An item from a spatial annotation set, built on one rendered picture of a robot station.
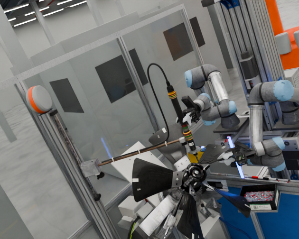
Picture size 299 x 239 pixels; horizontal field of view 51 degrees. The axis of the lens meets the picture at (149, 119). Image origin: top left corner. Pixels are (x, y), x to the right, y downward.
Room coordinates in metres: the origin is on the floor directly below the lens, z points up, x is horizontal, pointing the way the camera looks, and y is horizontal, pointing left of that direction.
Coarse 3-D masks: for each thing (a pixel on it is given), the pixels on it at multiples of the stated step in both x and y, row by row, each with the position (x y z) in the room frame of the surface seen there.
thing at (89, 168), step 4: (92, 160) 1.79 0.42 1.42; (96, 160) 1.77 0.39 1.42; (80, 164) 1.79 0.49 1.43; (84, 164) 1.78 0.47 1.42; (88, 164) 1.75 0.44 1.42; (92, 164) 1.73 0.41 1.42; (96, 164) 1.75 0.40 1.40; (84, 168) 1.75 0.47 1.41; (88, 168) 1.74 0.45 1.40; (92, 168) 1.74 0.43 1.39; (96, 168) 1.73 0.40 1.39; (100, 168) 1.77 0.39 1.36; (84, 172) 1.75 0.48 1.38; (88, 172) 1.75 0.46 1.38; (92, 172) 1.74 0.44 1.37; (96, 172) 1.73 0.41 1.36
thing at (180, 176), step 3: (177, 171) 1.54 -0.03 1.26; (180, 171) 1.54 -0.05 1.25; (174, 174) 1.53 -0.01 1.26; (180, 174) 1.54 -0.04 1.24; (174, 177) 1.53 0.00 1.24; (177, 177) 1.53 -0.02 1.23; (180, 177) 1.54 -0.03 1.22; (174, 180) 1.53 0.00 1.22; (180, 180) 1.54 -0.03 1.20; (174, 183) 1.53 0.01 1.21; (177, 183) 1.53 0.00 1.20; (180, 183) 1.54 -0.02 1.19; (174, 186) 1.53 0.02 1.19; (177, 186) 1.53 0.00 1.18
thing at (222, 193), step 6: (222, 192) 1.49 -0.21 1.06; (228, 198) 1.44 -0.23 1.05; (234, 198) 1.48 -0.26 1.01; (240, 198) 1.52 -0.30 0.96; (234, 204) 1.41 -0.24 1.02; (240, 204) 1.43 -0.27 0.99; (246, 204) 1.47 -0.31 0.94; (240, 210) 1.38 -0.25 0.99; (246, 210) 1.41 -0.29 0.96; (246, 216) 1.36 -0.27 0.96
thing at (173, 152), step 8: (168, 128) 1.79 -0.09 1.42; (176, 128) 1.77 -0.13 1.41; (152, 136) 1.79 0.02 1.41; (160, 136) 1.77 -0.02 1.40; (176, 136) 1.73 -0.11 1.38; (152, 144) 1.76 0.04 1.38; (160, 144) 1.74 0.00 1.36; (176, 144) 1.70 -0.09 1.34; (168, 152) 1.69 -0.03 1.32; (176, 152) 1.67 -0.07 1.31; (184, 152) 1.64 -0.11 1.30; (176, 160) 1.64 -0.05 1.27
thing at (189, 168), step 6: (186, 168) 1.53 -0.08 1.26; (192, 168) 1.53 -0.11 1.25; (198, 168) 1.54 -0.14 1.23; (204, 168) 1.54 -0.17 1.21; (192, 174) 1.50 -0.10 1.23; (198, 174) 1.52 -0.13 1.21; (204, 174) 1.52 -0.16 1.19; (186, 180) 1.51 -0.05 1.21; (192, 180) 1.48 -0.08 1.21; (198, 180) 1.48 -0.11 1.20; (204, 180) 1.49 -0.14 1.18; (180, 186) 1.54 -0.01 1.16; (186, 186) 1.54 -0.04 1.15; (192, 186) 1.50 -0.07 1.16; (198, 186) 1.52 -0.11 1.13; (186, 192) 1.53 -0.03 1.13
